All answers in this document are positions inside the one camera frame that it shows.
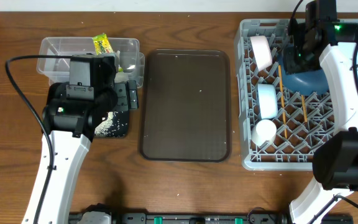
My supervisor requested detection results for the wooden chopstick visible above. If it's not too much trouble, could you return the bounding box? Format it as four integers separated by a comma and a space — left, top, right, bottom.
301, 95, 308, 123
278, 65, 288, 139

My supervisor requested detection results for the pile of rice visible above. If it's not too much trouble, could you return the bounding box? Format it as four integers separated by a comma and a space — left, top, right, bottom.
94, 111, 129, 138

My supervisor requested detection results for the black waste tray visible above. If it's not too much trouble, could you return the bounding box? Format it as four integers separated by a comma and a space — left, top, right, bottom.
43, 83, 130, 138

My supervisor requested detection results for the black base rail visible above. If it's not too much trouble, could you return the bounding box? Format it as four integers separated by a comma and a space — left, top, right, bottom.
68, 203, 354, 224

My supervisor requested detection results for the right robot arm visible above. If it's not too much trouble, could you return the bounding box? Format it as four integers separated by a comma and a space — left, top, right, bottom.
276, 1, 358, 223

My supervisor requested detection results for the light blue bowl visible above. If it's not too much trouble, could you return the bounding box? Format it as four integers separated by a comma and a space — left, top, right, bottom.
257, 83, 278, 119

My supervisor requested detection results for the dark blue plate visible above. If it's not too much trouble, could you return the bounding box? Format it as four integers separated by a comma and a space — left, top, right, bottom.
277, 54, 329, 96

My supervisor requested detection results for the pink white bowl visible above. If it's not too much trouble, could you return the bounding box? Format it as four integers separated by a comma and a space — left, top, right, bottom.
250, 35, 272, 71

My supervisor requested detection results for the brown serving tray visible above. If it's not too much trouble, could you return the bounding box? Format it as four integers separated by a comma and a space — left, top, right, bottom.
139, 49, 231, 162

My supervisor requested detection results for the green yellow snack wrapper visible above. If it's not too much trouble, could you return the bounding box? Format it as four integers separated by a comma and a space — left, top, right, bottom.
92, 33, 123, 72

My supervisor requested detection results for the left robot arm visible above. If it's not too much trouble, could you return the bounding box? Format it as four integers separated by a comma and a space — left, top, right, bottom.
22, 53, 139, 223

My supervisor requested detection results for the grey dishwasher rack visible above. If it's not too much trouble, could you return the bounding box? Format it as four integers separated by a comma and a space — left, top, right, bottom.
234, 19, 334, 171

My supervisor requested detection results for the white cup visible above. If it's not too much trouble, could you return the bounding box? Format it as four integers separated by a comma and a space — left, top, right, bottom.
251, 119, 277, 147

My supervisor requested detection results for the white tissue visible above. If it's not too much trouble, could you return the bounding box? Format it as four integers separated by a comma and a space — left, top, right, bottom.
114, 50, 137, 83

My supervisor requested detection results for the clear plastic waste bin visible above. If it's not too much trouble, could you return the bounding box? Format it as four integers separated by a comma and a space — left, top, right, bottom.
37, 37, 145, 88

